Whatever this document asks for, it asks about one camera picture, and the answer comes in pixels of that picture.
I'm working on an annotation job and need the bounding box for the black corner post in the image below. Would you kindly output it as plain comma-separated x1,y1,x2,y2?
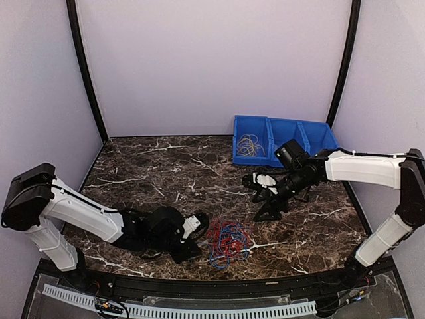
66,0,109,144
326,0,361,128

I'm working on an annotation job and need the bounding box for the left blue storage bin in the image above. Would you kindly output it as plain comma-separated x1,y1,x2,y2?
232,115,270,166

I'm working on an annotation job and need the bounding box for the black right corner post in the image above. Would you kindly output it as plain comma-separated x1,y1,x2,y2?
326,0,361,128

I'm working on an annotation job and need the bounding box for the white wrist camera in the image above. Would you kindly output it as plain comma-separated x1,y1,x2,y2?
242,173,278,195
182,215,201,240

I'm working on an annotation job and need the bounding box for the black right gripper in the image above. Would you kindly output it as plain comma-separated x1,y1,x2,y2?
252,167,313,221

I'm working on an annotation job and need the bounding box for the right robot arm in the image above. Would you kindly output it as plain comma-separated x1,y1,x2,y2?
242,140,424,288

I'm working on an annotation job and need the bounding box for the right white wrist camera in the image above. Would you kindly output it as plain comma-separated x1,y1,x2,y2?
242,173,278,195

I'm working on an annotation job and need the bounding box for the black left corner post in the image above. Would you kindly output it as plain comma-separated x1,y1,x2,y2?
66,0,109,144

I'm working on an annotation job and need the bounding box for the middle blue storage bin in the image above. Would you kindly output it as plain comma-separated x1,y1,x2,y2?
268,118,311,168

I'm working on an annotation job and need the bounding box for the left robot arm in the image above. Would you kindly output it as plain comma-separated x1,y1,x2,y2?
1,163,209,290

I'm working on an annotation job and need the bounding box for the red blue cable pile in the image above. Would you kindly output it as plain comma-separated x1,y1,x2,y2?
205,217,255,269

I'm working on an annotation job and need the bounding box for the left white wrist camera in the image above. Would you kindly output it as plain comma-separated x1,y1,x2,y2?
182,215,201,240

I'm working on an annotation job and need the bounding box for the right blue storage bin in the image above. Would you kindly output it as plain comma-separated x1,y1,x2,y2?
300,121,339,155

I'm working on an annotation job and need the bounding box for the blue storage bin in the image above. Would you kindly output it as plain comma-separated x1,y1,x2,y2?
268,118,311,168
300,121,339,155
232,115,270,166

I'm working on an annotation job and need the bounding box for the white slotted cable duct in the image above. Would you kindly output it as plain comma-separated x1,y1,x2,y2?
42,284,317,318

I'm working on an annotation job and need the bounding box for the black front rail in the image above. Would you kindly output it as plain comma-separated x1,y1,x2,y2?
36,257,410,312

